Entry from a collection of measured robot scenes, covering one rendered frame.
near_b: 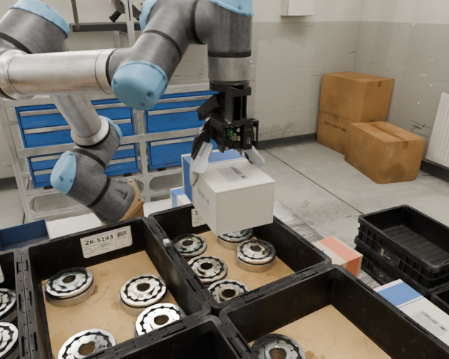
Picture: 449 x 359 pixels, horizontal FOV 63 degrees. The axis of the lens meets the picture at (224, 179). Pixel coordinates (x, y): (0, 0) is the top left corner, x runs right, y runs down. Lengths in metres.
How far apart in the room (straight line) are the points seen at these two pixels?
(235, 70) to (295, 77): 3.58
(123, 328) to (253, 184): 0.41
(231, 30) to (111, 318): 0.62
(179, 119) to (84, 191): 1.72
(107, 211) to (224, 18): 0.75
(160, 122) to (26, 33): 1.94
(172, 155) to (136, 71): 2.30
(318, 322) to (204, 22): 0.63
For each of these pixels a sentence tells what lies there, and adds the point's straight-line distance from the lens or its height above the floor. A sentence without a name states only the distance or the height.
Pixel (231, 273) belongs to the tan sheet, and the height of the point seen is 0.83.
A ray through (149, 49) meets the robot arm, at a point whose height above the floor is 1.37.
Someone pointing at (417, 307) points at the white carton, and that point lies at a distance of 1.03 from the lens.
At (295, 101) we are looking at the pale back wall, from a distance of 4.27.
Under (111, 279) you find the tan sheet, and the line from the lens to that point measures 0.97.
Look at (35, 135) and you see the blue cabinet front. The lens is 2.70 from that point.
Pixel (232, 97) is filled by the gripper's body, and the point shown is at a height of 1.30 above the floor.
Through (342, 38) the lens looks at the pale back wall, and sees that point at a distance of 4.50.
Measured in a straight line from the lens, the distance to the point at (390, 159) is 3.55.
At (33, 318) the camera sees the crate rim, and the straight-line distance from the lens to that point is 0.78.
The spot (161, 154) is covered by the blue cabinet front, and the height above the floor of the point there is 0.43.
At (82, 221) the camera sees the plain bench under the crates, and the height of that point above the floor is 0.70.
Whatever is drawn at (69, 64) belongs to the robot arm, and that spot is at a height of 1.35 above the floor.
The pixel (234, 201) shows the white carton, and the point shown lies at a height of 1.12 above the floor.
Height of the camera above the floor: 1.43
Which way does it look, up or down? 25 degrees down
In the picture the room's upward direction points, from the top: straight up
